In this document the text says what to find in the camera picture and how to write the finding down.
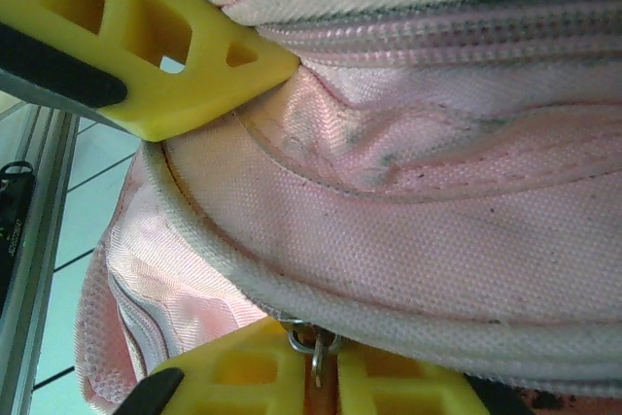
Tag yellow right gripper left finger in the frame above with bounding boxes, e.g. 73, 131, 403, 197
111, 317, 308, 415

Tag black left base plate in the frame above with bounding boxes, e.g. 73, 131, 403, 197
0, 160, 39, 310

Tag pink school backpack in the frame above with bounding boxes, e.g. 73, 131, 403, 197
75, 0, 622, 415

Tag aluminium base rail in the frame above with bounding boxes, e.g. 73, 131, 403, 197
0, 103, 82, 415

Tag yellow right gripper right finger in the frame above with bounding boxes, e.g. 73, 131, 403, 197
334, 347, 493, 415

